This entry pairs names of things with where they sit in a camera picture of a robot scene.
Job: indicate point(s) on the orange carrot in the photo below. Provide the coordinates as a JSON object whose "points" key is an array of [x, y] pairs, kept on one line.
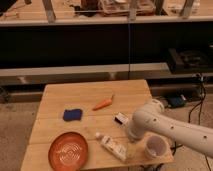
{"points": [[104, 103]]}

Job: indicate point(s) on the black and white box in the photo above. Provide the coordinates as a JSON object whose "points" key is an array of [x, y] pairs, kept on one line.
{"points": [[121, 118]]}

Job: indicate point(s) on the blue power adapter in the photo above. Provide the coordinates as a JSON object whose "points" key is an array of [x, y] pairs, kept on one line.
{"points": [[176, 100]]}

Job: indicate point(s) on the white lotion bottle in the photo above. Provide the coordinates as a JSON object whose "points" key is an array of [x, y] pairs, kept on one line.
{"points": [[115, 148]]}

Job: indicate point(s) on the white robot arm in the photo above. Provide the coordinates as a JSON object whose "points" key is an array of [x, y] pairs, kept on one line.
{"points": [[149, 117]]}

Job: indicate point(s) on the wooden table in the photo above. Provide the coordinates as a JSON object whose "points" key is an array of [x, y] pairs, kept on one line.
{"points": [[49, 123]]}

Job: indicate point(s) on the blue sponge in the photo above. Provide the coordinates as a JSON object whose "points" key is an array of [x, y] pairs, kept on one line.
{"points": [[74, 114]]}

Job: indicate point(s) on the white plastic cup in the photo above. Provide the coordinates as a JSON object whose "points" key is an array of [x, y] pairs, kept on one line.
{"points": [[155, 147]]}

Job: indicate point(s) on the black equipment case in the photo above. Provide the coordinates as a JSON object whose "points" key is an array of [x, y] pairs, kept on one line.
{"points": [[188, 62]]}

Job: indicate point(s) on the orange ceramic bowl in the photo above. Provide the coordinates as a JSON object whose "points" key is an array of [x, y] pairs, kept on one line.
{"points": [[68, 152]]}

